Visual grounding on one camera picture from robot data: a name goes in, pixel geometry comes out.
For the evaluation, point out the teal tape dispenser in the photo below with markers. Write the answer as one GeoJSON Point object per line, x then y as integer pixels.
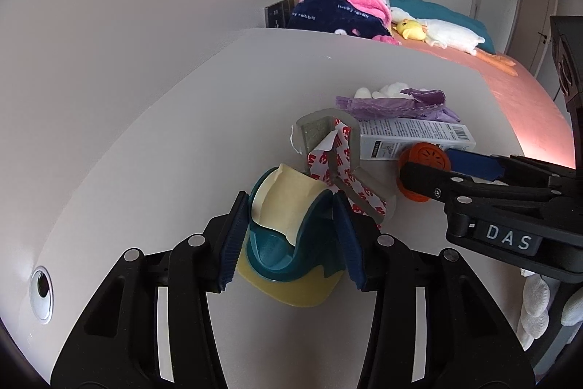
{"type": "Point", "coordinates": [273, 252]}

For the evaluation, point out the red printed grey tape strip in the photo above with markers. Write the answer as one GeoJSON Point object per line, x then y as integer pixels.
{"type": "Point", "coordinates": [346, 152]}

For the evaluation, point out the yellow duck plush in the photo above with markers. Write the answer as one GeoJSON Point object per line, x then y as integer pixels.
{"type": "Point", "coordinates": [410, 30]}

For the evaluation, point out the white goose plush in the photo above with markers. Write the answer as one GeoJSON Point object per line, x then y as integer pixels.
{"type": "Point", "coordinates": [451, 31]}

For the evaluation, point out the bed with pink sheet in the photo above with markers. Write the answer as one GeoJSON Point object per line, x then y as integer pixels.
{"type": "Point", "coordinates": [524, 106]}

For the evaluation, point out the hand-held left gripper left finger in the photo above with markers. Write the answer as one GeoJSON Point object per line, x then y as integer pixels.
{"type": "Point", "coordinates": [234, 234]}

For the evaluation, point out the beige room door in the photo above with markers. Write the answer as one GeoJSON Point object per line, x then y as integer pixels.
{"type": "Point", "coordinates": [533, 10]}

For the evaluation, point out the dark wall socket panel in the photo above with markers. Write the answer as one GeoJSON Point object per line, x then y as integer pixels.
{"type": "Point", "coordinates": [278, 13]}

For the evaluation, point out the white barcode box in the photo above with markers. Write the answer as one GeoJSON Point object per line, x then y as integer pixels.
{"type": "Point", "coordinates": [410, 134]}

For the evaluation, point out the white cotton ball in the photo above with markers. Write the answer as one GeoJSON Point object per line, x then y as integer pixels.
{"type": "Point", "coordinates": [364, 92]}
{"type": "Point", "coordinates": [392, 88]}

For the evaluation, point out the orange round perforated disc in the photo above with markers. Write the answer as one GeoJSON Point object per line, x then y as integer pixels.
{"type": "Point", "coordinates": [428, 156]}

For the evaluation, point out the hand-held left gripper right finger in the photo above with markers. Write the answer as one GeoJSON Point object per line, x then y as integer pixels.
{"type": "Point", "coordinates": [348, 243]}

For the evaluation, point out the purple packet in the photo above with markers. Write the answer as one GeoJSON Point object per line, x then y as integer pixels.
{"type": "Point", "coordinates": [401, 108]}

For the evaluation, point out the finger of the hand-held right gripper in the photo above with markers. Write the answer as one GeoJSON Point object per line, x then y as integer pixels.
{"type": "Point", "coordinates": [428, 181]}
{"type": "Point", "coordinates": [473, 165]}

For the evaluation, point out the navy printed blanket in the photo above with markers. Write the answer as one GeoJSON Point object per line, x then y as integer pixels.
{"type": "Point", "coordinates": [328, 13]}

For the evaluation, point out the teal pillow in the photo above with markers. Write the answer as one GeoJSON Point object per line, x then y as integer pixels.
{"type": "Point", "coordinates": [432, 8]}

